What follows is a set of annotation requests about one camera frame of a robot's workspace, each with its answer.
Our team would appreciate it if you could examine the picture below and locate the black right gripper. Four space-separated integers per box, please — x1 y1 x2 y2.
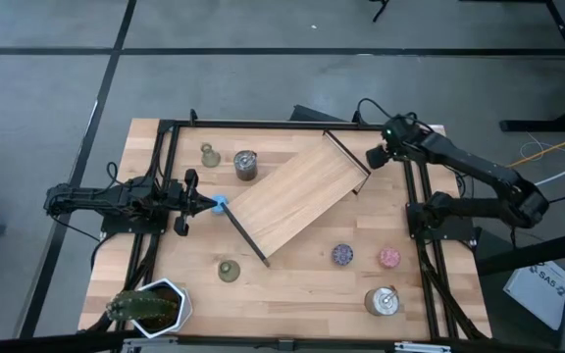
364 115 424 171

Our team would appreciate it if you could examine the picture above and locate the small blue round candle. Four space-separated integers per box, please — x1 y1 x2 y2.
211 194 230 216

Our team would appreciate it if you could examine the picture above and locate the blue red patterned round tin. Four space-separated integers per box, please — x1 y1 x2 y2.
331 243 355 268

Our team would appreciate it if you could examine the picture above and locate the black aluminium table frame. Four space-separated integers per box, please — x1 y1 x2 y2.
93 108 489 342

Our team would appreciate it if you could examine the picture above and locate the green ribbed glass candle holder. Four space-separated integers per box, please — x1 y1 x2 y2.
217 259 242 284
200 141 222 170

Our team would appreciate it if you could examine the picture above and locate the pink patterned round tin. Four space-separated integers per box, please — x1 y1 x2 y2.
378 246 402 270

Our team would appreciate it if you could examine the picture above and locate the white hexagonal plant pot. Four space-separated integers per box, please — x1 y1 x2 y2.
129 277 194 340

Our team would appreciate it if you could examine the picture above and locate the black flat panel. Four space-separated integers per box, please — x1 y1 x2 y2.
289 104 355 124

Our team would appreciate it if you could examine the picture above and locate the silver metal bracket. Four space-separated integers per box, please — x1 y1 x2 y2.
393 341 453 353

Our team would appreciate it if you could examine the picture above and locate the black desk frame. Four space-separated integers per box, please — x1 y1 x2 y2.
458 0 565 133

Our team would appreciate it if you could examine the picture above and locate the yellow power cable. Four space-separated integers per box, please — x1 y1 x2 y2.
507 126 565 169

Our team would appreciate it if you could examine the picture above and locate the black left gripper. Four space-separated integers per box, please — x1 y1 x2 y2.
167 169 218 237

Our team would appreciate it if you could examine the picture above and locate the black tripod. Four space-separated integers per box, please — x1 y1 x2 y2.
369 0 391 24

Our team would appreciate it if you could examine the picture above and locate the dark bronze candle tin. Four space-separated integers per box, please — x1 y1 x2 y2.
232 149 259 182

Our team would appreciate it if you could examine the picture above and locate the black desk leg bar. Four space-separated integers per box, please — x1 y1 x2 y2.
476 227 565 276

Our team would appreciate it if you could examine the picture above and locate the silver candle tin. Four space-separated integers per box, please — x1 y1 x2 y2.
363 285 401 318

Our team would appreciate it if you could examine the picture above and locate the wooden shelf riser black frame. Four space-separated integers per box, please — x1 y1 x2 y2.
219 128 373 269

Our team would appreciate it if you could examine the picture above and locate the white printed cardboard box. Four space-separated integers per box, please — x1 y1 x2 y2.
502 260 565 330

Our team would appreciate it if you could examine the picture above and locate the green cactus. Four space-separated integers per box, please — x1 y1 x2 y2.
105 288 180 324

